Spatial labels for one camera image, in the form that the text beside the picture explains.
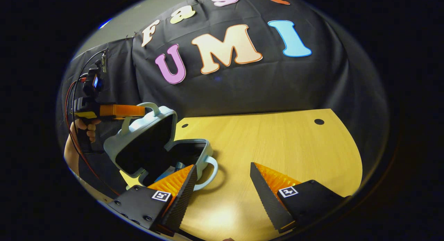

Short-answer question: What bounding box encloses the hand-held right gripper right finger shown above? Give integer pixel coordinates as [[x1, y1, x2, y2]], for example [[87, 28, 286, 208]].
[[250, 162, 351, 234]]

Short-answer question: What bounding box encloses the black backdrop cloth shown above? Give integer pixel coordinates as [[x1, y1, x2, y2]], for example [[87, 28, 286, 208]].
[[57, 0, 389, 158]]

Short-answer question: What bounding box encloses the red cable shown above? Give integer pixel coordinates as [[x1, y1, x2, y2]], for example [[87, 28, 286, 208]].
[[64, 78, 120, 196]]

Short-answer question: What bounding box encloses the light blue suitcase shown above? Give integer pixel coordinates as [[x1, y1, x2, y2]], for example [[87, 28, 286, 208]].
[[103, 102, 219, 192]]

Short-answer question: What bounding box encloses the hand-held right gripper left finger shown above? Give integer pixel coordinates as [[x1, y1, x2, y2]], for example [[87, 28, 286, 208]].
[[108, 164, 198, 236]]

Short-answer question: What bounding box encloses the black cable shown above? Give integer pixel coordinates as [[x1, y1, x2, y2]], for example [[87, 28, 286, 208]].
[[70, 49, 106, 137]]

